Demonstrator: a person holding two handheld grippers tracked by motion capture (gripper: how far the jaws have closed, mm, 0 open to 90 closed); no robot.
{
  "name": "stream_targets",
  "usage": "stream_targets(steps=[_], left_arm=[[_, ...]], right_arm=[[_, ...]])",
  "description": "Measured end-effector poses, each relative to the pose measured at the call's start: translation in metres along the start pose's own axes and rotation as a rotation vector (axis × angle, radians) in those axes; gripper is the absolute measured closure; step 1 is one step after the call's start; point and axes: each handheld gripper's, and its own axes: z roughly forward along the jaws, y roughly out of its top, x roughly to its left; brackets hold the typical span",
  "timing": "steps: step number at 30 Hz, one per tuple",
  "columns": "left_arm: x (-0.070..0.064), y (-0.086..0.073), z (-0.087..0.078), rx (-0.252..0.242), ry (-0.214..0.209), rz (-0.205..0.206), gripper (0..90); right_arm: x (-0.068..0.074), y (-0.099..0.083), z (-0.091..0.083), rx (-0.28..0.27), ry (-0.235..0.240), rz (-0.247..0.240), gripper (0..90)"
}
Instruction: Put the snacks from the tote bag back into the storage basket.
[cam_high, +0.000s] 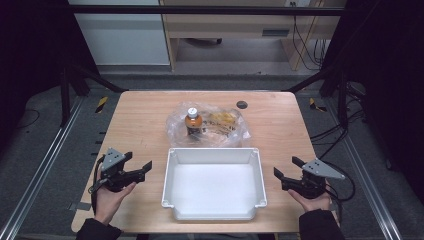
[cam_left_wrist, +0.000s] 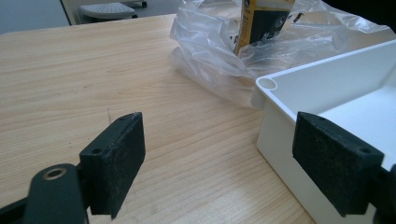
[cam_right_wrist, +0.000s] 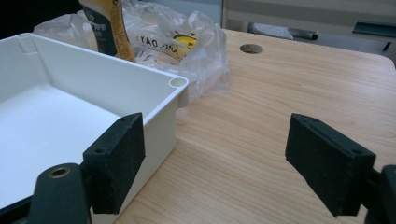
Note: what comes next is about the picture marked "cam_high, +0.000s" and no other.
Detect right hand-held gripper black cable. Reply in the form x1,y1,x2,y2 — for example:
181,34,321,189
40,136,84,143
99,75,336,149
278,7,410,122
323,161,356,228

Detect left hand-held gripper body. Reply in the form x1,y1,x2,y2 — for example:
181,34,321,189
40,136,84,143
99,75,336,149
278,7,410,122
99,147,147,193

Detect hand-held gripper black cable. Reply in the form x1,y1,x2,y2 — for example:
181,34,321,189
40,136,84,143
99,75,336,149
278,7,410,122
87,155,107,215
323,161,356,228

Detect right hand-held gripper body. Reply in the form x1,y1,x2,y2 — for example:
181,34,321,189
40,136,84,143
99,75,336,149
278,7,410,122
281,158,346,200

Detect yellow snack packet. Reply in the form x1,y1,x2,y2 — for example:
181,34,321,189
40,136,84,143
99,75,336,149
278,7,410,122
207,111,239,130

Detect left hand-held gripper black cable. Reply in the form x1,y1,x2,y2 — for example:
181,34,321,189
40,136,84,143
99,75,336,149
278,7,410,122
87,155,107,215

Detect white cabinet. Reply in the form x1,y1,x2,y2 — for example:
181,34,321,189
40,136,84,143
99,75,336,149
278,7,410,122
68,0,171,67

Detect black horizontal frame bar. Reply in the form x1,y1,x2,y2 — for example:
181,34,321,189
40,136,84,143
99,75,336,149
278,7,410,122
68,4,346,17

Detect grey tape strip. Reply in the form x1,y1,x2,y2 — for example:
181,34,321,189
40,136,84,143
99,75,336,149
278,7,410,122
67,201,92,212

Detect black hanging desk cables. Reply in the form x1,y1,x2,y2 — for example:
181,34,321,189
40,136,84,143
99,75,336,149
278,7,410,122
291,2,330,72

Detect orange drink bottle white cap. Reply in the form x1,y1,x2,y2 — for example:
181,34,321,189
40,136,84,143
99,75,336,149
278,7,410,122
184,107,204,142

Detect person's right hand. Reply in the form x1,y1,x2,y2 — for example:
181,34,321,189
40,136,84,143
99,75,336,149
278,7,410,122
287,189,334,214

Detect aluminium floor rail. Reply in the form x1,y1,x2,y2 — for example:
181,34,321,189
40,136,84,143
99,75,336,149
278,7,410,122
323,98,405,240
0,95,85,240

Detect black metal stand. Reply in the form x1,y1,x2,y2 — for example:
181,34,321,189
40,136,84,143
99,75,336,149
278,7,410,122
285,65,350,130
59,64,130,128

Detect yellow black striped tape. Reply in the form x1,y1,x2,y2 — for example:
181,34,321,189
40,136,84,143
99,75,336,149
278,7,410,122
308,97,328,113
94,96,110,115

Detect clear plastic bag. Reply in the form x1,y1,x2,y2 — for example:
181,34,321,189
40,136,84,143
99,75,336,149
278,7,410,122
165,101,252,150

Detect black floor cables bundle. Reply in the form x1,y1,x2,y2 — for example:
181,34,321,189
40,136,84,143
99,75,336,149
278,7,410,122
309,82,368,161

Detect person's left hand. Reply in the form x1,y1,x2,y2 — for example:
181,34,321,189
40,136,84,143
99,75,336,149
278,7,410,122
94,182,138,225

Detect thin black floor cable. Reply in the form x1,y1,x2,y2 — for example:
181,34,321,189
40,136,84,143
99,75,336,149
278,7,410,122
15,108,42,130

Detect white plastic bin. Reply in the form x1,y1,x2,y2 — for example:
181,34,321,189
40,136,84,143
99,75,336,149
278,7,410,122
161,147,268,222

